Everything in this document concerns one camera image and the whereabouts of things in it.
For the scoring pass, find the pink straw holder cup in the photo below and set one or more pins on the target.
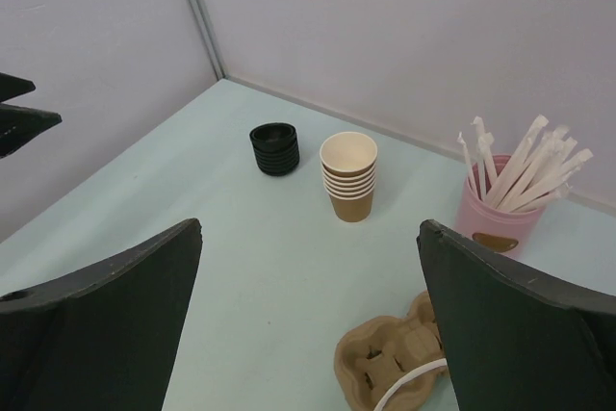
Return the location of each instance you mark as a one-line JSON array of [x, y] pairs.
[[505, 233]]

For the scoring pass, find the stack of black lids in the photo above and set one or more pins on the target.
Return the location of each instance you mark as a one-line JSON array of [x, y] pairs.
[[275, 147]]

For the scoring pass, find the brown pulp cup carrier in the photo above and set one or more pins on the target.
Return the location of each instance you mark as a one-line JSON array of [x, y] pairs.
[[371, 357]]

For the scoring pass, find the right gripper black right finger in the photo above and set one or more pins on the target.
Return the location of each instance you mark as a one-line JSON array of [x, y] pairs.
[[516, 338]]

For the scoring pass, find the stack of brown paper cups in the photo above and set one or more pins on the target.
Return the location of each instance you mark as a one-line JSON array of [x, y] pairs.
[[348, 168]]

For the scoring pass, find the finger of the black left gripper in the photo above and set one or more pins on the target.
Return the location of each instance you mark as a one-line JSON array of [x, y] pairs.
[[20, 125]]

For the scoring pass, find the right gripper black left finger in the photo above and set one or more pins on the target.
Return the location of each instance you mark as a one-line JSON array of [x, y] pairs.
[[104, 337]]

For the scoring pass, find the light blue paper bag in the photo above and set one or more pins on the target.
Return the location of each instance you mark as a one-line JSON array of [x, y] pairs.
[[410, 376]]

